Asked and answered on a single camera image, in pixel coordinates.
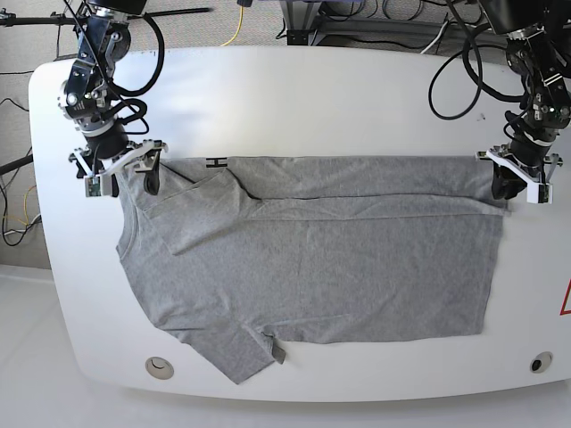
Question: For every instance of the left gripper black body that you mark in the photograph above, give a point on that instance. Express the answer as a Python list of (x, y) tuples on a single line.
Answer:
[(528, 152)]

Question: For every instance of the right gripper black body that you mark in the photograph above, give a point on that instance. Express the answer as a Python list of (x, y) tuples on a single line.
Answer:
[(111, 143)]

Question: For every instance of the grey T-shirt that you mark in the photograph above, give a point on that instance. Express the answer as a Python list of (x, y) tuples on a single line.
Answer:
[(233, 261)]

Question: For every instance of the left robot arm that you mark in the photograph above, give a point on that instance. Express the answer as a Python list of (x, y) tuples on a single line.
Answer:
[(537, 49)]

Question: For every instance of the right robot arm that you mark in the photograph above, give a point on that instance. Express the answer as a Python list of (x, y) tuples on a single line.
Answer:
[(102, 109)]

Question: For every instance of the red triangle warning sticker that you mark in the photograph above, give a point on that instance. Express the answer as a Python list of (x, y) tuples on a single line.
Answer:
[(566, 307)]

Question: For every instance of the black tripod stand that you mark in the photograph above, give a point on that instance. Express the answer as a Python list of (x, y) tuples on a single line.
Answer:
[(35, 20)]

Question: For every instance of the right table grommet hole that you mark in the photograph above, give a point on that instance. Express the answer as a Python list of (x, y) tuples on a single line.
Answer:
[(541, 362)]

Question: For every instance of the table grommet hole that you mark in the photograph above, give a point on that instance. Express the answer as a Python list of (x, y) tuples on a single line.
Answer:
[(541, 362), (159, 368)]

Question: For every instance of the left table grommet hole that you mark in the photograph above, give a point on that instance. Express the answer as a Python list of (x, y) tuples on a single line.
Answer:
[(159, 368)]

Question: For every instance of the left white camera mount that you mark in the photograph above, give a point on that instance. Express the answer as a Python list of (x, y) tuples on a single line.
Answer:
[(538, 188)]

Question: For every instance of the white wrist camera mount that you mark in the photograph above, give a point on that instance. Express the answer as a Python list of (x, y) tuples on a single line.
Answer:
[(102, 181)]

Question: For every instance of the aluminium frame stand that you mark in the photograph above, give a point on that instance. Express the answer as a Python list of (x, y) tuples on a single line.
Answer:
[(423, 27)]

